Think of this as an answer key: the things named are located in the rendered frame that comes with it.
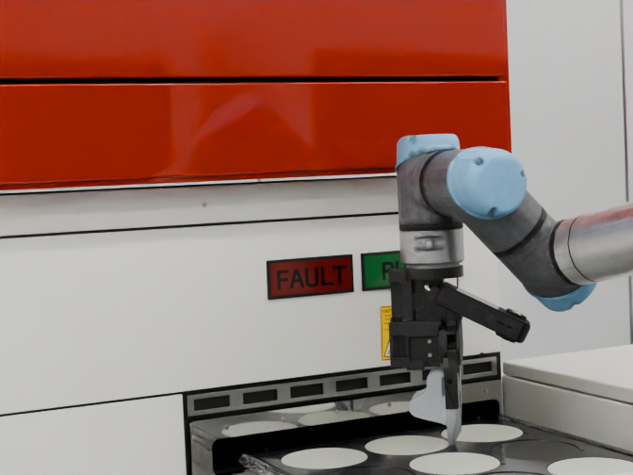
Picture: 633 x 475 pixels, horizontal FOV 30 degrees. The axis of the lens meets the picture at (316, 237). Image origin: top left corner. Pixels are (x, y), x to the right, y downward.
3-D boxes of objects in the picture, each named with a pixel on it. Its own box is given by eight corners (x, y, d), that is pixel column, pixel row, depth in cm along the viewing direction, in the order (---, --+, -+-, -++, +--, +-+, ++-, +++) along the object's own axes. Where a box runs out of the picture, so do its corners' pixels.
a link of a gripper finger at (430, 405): (412, 444, 141) (408, 368, 140) (462, 444, 140) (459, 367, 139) (409, 450, 138) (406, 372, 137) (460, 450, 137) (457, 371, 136)
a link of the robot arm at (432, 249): (464, 226, 142) (461, 230, 134) (466, 264, 142) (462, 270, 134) (402, 228, 143) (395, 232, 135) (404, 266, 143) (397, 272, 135)
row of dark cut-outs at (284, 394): (186, 416, 140) (185, 395, 140) (495, 374, 159) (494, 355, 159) (187, 417, 140) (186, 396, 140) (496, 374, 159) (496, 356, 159)
